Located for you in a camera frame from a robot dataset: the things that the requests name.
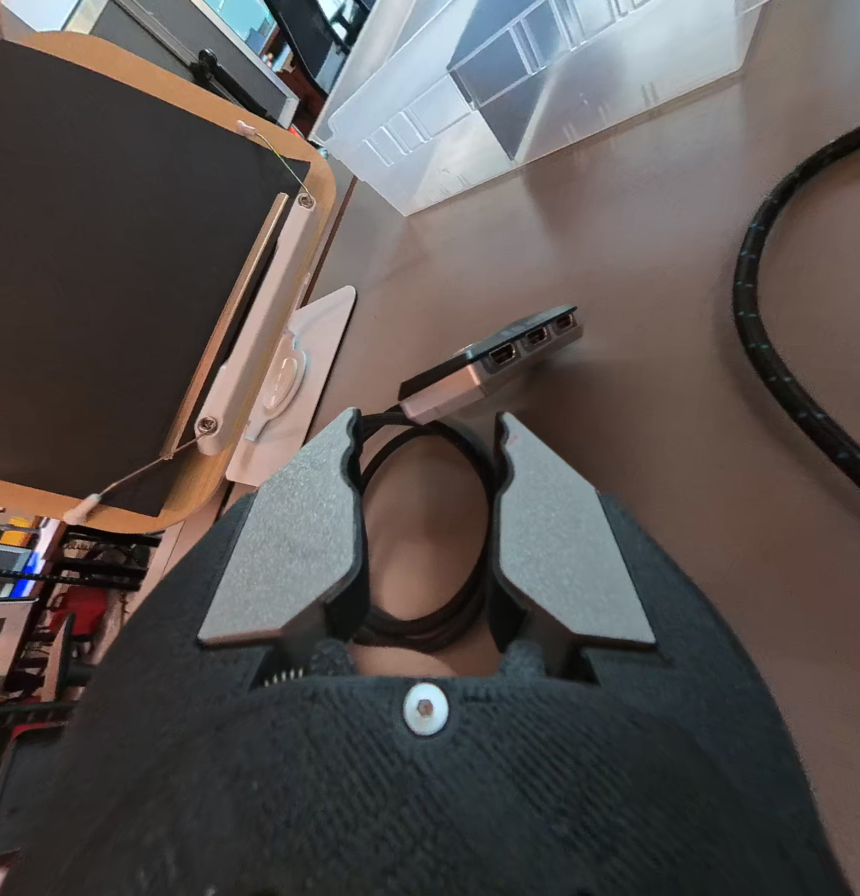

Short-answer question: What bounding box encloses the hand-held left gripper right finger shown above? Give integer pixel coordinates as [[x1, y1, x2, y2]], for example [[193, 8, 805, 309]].
[[487, 412, 658, 659]]

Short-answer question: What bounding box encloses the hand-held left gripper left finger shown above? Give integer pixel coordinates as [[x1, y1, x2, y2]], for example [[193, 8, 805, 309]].
[[196, 407, 371, 652]]

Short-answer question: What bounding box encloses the black switch pigtail cable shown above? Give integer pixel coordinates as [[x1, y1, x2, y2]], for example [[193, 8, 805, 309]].
[[346, 412, 501, 648]]

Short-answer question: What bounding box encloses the braided HDMI cable green plug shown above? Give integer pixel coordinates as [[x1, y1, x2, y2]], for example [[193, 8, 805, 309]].
[[733, 118, 860, 504]]

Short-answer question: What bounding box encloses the cluttered metal shelf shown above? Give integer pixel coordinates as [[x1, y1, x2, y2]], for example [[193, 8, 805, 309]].
[[0, 500, 165, 736]]

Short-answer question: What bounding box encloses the black board wooden rim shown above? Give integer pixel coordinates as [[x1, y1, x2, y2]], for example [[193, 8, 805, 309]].
[[0, 31, 336, 536]]

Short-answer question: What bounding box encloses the clear plastic storage bin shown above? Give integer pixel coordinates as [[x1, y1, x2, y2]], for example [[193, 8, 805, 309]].
[[311, 0, 770, 217]]

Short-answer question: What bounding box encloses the black equipment case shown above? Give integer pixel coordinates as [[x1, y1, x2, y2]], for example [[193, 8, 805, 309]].
[[87, 0, 301, 127]]

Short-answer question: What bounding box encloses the thin wire white tip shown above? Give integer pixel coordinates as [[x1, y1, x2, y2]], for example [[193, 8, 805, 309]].
[[235, 120, 312, 204], [62, 434, 207, 522]]

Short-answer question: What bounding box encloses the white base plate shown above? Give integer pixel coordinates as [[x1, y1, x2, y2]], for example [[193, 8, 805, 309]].
[[225, 286, 357, 485]]

